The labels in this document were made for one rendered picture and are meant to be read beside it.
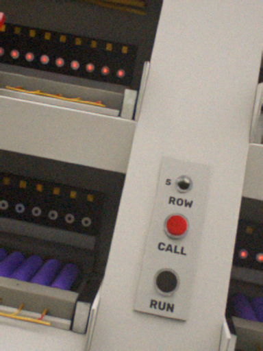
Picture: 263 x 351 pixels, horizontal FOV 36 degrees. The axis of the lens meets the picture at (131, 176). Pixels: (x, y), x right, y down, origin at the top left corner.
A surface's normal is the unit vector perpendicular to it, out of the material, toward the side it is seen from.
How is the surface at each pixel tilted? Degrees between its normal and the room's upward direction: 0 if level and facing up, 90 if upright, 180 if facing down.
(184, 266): 90
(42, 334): 22
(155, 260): 90
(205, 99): 90
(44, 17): 90
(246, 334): 112
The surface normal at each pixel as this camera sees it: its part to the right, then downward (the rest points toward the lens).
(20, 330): 0.18, -0.97
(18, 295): -0.08, 0.13
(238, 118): -0.01, -0.24
